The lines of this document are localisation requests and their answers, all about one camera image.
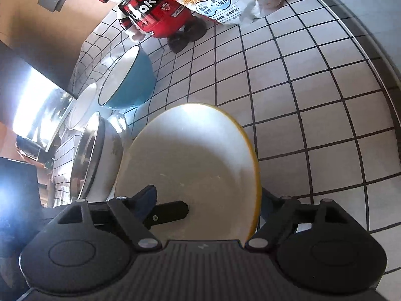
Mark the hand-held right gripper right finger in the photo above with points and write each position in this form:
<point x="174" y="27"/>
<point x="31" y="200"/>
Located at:
<point x="266" y="207"/>

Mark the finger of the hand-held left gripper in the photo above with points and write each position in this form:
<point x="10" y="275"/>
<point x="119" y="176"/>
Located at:
<point x="169" y="213"/>

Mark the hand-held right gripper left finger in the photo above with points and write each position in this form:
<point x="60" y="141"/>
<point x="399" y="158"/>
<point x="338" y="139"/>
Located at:
<point x="144" y="202"/>

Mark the white bowl with yellow rim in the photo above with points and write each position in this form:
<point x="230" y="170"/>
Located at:
<point x="194" y="150"/>

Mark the white paper bowl red print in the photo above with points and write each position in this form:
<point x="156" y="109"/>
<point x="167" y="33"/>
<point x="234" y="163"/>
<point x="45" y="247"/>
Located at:
<point x="84" y="106"/>

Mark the blue bowl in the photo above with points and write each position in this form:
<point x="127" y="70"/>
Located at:
<point x="134" y="81"/>

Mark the white black checked tablecloth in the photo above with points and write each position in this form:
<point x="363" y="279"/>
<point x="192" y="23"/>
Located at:
<point x="297" y="116"/>

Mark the dark monitor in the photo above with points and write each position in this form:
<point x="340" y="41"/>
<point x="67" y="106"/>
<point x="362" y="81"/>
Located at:
<point x="37" y="109"/>

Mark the red panda robot toy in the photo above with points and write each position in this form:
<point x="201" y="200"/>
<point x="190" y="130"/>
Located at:
<point x="150" y="18"/>

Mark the red cereal bag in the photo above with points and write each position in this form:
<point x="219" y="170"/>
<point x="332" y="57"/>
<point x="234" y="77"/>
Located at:
<point x="225" y="0"/>

